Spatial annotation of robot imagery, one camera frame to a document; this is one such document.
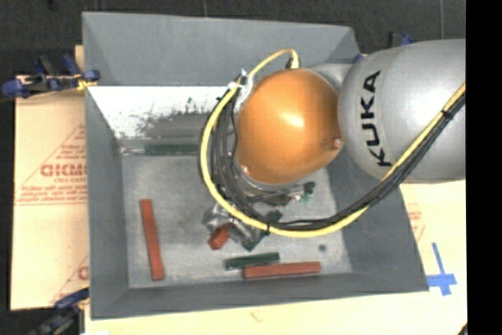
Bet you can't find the short red-brown block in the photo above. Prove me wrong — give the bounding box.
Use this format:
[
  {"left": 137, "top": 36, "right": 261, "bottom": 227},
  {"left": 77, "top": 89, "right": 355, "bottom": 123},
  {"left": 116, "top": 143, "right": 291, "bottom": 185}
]
[{"left": 207, "top": 224, "right": 233, "bottom": 251}]

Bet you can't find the dark green flat block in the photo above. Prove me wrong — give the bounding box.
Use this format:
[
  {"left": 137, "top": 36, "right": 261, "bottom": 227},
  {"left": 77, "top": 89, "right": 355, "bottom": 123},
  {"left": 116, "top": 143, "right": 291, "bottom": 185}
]
[
  {"left": 144, "top": 144, "right": 202, "bottom": 157},
  {"left": 242, "top": 209, "right": 284, "bottom": 253},
  {"left": 224, "top": 252, "right": 281, "bottom": 271}
]

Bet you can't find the red-brown flat block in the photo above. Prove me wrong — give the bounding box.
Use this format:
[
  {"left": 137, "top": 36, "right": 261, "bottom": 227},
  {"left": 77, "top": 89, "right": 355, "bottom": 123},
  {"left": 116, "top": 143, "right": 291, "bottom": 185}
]
[
  {"left": 242, "top": 260, "right": 322, "bottom": 280},
  {"left": 139, "top": 198, "right": 166, "bottom": 282}
]

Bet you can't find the grey metal bin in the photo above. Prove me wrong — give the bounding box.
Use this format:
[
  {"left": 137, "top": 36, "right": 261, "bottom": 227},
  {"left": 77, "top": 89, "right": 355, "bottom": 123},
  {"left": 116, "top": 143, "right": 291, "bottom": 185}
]
[{"left": 80, "top": 11, "right": 430, "bottom": 319}]

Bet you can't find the brown cardboard board, red print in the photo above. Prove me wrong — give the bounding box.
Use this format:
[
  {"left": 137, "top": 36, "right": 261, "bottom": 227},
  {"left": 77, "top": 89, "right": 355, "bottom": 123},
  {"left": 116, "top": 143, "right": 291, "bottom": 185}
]
[{"left": 9, "top": 85, "right": 427, "bottom": 311}]

